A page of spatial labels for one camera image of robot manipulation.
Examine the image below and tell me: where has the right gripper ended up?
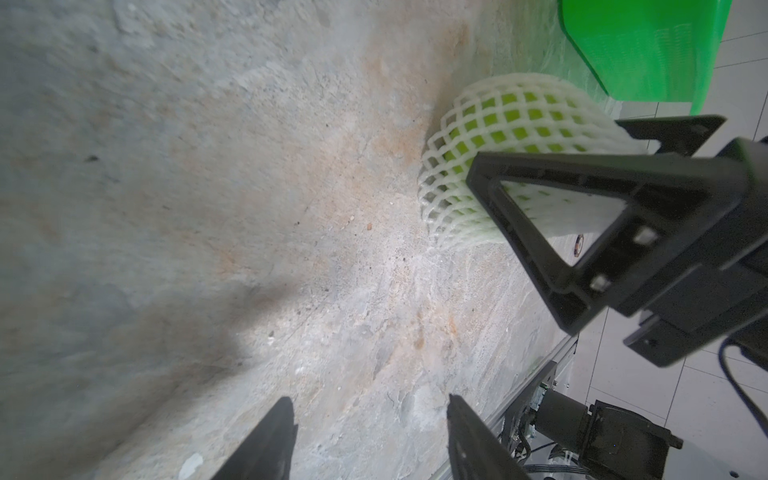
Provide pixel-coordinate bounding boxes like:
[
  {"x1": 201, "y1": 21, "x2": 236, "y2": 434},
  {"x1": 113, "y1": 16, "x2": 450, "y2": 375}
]
[{"x1": 466, "y1": 115, "x2": 767, "y2": 367}]

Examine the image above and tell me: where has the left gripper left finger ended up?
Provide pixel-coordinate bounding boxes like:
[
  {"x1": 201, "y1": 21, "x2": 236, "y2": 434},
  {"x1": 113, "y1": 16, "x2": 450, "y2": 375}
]
[{"x1": 212, "y1": 396, "x2": 299, "y2": 480}]

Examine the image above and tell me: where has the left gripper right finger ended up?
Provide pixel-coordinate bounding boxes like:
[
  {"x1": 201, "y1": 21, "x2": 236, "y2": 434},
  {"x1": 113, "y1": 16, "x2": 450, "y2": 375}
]
[{"x1": 447, "y1": 394, "x2": 529, "y2": 480}]

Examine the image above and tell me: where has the green plastic basket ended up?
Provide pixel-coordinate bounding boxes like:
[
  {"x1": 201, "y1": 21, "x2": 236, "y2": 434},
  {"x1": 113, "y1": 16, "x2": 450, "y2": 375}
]
[{"x1": 560, "y1": 0, "x2": 731, "y2": 115}]

